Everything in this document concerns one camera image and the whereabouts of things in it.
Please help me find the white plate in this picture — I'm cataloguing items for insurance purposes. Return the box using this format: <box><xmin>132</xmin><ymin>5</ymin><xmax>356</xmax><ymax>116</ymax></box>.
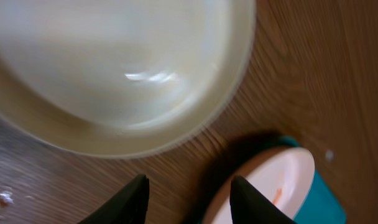
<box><xmin>201</xmin><ymin>146</ymin><xmax>315</xmax><ymax>224</ymax></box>
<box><xmin>0</xmin><ymin>0</ymin><xmax>256</xmax><ymax>158</ymax></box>

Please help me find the teal plastic tray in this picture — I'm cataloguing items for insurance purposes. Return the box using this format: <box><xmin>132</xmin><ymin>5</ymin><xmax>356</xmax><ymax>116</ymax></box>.
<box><xmin>272</xmin><ymin>136</ymin><xmax>346</xmax><ymax>224</ymax></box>

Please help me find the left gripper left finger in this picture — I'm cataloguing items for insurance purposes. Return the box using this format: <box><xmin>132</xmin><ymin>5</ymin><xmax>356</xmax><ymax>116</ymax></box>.
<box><xmin>79</xmin><ymin>174</ymin><xmax>150</xmax><ymax>224</ymax></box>

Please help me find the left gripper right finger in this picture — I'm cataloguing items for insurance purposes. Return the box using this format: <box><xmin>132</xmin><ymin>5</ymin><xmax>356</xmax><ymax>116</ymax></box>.
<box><xmin>229</xmin><ymin>175</ymin><xmax>295</xmax><ymax>224</ymax></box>

